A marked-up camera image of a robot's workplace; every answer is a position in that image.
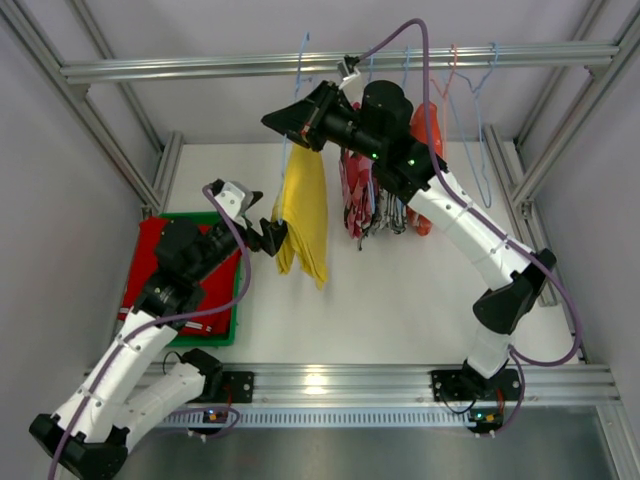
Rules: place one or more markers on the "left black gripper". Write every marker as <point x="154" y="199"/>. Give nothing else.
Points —
<point x="251" y="235"/>

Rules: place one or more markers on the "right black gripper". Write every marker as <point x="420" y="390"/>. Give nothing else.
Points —
<point x="316" y="116"/>

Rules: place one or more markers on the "yellow trousers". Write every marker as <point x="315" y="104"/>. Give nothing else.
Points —
<point x="302" y="207"/>

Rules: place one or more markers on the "red trousers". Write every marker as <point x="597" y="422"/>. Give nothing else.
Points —
<point x="144" y="262"/>

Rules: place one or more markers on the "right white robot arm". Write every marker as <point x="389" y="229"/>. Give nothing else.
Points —
<point x="379" y="129"/>

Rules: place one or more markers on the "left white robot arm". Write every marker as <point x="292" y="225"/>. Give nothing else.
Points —
<point x="93" y="432"/>

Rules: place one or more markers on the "pink floral trousers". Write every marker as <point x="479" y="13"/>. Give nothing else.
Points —
<point x="358" y="194"/>

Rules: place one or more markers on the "orange trousers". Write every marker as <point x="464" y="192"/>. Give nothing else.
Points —
<point x="418" y="127"/>

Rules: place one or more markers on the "newspaper print trousers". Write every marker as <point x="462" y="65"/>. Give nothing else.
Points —
<point x="390" y="213"/>

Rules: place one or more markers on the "green plastic tray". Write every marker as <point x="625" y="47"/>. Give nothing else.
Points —
<point x="235" y="320"/>

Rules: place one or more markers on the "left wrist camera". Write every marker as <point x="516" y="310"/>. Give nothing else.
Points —
<point x="229" y="196"/>

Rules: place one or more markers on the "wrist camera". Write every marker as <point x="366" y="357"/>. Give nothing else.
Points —
<point x="351" y="79"/>
<point x="229" y="196"/>

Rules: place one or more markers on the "aluminium hanging rail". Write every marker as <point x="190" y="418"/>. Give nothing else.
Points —
<point x="561" y="54"/>

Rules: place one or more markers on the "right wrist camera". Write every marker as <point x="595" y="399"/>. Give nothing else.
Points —
<point x="351" y="79"/>

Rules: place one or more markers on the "left aluminium frame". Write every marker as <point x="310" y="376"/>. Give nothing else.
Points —
<point x="154" y="194"/>

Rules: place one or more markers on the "aluminium frame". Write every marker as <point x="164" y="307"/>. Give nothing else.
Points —
<point x="154" y="194"/>
<point x="571" y="181"/>

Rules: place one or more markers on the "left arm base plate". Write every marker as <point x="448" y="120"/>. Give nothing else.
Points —
<point x="237" y="387"/>

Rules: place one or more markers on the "pink wire hanger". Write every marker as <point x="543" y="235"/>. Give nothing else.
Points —
<point x="443" y="88"/>

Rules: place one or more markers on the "right aluminium frame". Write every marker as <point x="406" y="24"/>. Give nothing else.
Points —
<point x="571" y="181"/>

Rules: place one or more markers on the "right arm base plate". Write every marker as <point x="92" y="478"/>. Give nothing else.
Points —
<point x="465" y="385"/>

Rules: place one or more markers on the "slotted cable duct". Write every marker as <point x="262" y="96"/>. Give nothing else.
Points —
<point x="436" y="416"/>

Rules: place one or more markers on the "front aluminium rail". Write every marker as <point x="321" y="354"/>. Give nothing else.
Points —
<point x="300" y="385"/>

